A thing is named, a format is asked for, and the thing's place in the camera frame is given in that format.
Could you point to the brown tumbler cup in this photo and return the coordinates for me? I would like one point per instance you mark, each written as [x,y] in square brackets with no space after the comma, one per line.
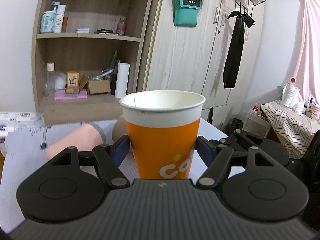
[119,129]

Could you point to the small clear glass bottle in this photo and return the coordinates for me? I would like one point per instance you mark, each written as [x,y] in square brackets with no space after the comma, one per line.
[121,26]

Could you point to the light wooden wardrobe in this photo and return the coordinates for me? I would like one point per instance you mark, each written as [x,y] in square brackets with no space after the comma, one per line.
[193,59]

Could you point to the brown cardboard box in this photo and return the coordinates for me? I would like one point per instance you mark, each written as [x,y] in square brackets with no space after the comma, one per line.
[95,86]

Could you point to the black bag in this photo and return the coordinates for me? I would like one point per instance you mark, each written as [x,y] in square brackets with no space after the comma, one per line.
[232,126]

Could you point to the white printed package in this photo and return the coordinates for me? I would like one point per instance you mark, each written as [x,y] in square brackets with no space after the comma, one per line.
[10,121]

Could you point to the white bottle red cap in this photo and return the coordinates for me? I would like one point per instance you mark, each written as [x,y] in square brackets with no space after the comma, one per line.
[289,92]

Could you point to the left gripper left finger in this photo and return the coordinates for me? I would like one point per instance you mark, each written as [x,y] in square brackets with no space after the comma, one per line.
[108,160]

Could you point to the geometric patterned cloth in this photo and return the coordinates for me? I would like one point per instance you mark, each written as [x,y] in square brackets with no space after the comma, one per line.
[294,131]

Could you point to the teal white lotion bottle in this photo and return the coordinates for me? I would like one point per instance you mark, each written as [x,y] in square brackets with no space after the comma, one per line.
[48,18]

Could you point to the orange paper cup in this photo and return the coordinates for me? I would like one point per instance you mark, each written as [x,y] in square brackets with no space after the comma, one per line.
[162,126]

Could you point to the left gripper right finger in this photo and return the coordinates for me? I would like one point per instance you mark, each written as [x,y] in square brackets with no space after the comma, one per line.
[217,159]

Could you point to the pink curtain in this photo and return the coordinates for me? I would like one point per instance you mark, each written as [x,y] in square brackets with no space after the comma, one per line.
[304,63]

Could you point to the small orange printed box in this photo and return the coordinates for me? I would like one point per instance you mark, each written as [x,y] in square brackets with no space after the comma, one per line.
[72,82]

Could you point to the clear bottle beige cap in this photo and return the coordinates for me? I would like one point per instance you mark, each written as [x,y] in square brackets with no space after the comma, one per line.
[48,78]

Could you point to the pink tumbler cup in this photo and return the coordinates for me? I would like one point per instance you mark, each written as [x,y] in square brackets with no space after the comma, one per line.
[84,138]

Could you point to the white paper roll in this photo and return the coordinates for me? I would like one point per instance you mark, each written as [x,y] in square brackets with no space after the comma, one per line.
[122,80]

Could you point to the black ribbon bow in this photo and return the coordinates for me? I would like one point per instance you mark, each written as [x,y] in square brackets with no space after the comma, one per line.
[233,59]

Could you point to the wooden open shelf unit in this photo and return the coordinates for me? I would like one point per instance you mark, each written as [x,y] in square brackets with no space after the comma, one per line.
[89,43]

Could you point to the clear plastic storage bin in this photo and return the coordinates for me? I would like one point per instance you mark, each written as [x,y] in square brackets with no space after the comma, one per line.
[255,125]

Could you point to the pink flat pad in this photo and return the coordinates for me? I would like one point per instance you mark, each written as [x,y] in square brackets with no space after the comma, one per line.
[61,95]

